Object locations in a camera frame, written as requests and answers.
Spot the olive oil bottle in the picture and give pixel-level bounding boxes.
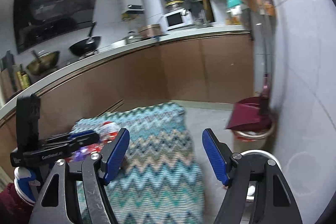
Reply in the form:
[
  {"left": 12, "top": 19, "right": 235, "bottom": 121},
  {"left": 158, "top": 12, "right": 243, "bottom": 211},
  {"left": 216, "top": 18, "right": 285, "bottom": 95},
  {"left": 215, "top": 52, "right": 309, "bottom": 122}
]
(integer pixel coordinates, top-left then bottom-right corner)
[{"left": 17, "top": 64, "right": 31, "bottom": 90}]

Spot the red snack wrapper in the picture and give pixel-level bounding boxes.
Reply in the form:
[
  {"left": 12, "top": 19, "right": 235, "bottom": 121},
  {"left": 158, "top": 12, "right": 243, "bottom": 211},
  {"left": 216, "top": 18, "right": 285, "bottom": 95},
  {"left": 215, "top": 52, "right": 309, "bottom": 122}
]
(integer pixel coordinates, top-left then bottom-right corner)
[{"left": 66, "top": 143, "right": 104, "bottom": 163}]

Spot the brass coloured pot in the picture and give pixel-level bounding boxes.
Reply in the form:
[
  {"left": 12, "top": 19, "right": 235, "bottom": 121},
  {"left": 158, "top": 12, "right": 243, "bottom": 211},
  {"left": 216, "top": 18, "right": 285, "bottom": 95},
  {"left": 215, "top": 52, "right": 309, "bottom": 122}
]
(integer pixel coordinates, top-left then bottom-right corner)
[{"left": 26, "top": 50, "right": 60, "bottom": 76}]

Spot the white microwave oven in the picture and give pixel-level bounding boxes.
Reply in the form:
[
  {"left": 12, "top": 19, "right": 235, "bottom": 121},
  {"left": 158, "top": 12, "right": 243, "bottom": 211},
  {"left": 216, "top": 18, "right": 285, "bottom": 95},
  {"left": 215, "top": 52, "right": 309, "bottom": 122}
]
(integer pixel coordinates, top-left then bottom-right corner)
[{"left": 163, "top": 9, "right": 194, "bottom": 31}]

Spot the black range hood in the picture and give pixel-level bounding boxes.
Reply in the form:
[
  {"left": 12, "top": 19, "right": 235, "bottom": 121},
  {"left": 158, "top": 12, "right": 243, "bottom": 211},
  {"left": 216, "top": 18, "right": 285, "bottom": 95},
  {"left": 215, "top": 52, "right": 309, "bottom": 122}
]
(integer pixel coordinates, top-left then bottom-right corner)
[{"left": 13, "top": 0, "right": 96, "bottom": 53}]

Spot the brown rice cooker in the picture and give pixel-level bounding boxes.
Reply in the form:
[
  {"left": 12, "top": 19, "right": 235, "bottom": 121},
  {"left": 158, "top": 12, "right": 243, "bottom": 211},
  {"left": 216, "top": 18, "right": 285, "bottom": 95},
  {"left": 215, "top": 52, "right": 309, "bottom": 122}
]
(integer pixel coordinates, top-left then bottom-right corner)
[{"left": 138, "top": 24, "right": 162, "bottom": 39}]

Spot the zigzag knitted table cloth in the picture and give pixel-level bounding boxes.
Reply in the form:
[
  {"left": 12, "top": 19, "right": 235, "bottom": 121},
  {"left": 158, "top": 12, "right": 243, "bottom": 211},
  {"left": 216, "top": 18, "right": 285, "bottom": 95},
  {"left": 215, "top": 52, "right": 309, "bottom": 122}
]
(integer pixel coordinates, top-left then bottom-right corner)
[{"left": 72, "top": 102, "right": 205, "bottom": 223}]

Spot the glass lidded pot on microwave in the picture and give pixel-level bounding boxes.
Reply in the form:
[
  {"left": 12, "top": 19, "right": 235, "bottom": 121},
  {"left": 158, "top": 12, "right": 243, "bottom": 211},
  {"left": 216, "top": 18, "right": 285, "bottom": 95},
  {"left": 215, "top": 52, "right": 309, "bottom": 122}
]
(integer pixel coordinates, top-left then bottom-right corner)
[{"left": 165, "top": 0, "right": 183, "bottom": 11}]

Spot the beige trash bin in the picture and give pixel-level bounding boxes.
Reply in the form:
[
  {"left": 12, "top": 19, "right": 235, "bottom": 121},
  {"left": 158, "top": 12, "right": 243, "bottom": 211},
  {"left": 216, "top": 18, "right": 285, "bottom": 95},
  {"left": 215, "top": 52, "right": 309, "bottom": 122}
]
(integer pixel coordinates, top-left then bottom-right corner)
[{"left": 231, "top": 119, "right": 276, "bottom": 152}]

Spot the purple plastic wrapper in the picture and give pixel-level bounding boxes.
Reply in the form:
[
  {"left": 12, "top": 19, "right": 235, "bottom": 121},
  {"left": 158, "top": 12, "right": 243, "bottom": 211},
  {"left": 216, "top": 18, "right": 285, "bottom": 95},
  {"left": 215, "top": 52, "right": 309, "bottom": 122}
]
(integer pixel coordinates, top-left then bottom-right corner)
[{"left": 71, "top": 147, "right": 88, "bottom": 162}]

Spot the black wok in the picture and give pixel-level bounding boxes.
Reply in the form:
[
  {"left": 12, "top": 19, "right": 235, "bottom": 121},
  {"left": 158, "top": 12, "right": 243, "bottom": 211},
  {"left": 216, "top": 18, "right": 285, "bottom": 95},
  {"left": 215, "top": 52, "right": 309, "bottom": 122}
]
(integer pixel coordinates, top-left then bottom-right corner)
[{"left": 69, "top": 21, "right": 101, "bottom": 57}]

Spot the steel pot with lid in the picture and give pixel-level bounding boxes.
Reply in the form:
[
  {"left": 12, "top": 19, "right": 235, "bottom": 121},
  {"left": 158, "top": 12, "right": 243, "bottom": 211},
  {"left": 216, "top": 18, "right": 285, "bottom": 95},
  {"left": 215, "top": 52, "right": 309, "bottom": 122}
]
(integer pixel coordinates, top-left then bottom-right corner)
[{"left": 123, "top": 31, "right": 143, "bottom": 44}]

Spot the grey round trash bin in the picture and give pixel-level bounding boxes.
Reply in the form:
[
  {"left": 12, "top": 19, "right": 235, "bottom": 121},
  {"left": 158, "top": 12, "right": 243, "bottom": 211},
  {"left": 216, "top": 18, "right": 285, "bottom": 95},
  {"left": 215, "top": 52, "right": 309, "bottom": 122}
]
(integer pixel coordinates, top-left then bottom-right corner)
[{"left": 241, "top": 149, "right": 282, "bottom": 203}]

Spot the dark red sleeve forearm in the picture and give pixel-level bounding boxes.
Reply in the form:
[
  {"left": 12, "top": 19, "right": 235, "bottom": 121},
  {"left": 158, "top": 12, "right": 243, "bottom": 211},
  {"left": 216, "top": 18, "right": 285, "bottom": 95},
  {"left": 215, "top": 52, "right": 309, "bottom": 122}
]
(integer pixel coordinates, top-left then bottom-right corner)
[{"left": 0, "top": 183, "right": 33, "bottom": 224}]

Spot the dark red dustpan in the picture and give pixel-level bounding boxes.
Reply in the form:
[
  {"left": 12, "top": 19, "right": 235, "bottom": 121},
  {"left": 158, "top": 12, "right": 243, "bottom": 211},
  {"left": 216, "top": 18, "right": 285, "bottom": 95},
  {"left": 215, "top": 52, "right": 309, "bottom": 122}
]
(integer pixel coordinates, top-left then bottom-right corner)
[{"left": 226, "top": 96, "right": 272, "bottom": 132}]

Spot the crushed red beer can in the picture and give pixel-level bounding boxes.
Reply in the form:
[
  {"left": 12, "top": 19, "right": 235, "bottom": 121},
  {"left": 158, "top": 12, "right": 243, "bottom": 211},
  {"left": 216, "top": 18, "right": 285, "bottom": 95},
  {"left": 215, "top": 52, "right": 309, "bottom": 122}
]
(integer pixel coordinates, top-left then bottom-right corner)
[{"left": 99, "top": 121, "right": 120, "bottom": 143}]

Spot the left hand blue white glove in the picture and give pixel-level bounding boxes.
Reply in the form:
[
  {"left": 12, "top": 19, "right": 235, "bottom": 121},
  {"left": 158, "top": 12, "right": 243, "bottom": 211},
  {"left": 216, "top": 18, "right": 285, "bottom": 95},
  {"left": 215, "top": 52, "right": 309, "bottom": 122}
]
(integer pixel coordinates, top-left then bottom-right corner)
[{"left": 14, "top": 166, "right": 38, "bottom": 205}]

